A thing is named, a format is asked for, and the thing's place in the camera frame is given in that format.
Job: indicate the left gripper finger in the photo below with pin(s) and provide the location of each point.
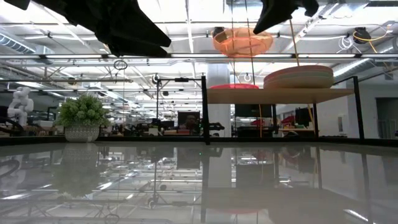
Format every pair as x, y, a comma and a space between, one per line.
146, 34
140, 52

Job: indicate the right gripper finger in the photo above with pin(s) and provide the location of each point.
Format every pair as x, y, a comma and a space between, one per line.
276, 12

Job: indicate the large salmon plate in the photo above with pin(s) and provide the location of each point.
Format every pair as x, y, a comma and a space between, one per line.
298, 73

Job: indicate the large beige plate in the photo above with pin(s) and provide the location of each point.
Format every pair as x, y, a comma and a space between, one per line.
298, 84

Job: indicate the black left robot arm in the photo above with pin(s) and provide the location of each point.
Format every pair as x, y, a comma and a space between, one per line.
15, 3

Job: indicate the wooden shelf with black legs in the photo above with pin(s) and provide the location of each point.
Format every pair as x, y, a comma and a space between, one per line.
273, 96

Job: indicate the small green potted plant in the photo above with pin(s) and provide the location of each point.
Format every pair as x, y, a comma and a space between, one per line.
82, 112

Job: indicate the black monitor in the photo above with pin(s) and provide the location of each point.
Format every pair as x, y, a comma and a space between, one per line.
253, 110
303, 116
181, 131

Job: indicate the white robot figure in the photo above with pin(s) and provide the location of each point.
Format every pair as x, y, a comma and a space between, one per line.
20, 105

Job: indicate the black stand with camera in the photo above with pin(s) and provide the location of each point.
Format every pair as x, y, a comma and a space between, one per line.
182, 80

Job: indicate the silver ventilation duct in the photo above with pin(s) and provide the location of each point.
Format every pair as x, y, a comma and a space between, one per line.
15, 43
357, 67

